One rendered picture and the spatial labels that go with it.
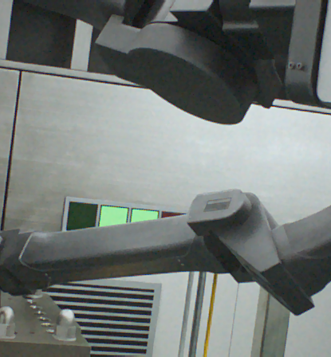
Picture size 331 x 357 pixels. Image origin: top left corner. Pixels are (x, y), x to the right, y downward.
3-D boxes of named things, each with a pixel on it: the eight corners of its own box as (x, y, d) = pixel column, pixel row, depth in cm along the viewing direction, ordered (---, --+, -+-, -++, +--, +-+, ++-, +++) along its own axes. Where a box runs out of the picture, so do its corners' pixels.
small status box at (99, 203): (61, 233, 180) (65, 197, 179) (61, 233, 180) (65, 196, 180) (188, 245, 187) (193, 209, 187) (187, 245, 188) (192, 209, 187)
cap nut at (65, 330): (54, 340, 146) (57, 311, 146) (49, 334, 150) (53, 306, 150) (77, 341, 148) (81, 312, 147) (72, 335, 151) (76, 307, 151)
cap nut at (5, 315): (-8, 338, 143) (-5, 307, 142) (-11, 331, 146) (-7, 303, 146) (17, 339, 144) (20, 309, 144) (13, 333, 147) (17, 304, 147)
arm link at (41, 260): (299, 243, 106) (250, 179, 100) (285, 286, 102) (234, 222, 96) (27, 271, 132) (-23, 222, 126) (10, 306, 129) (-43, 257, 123)
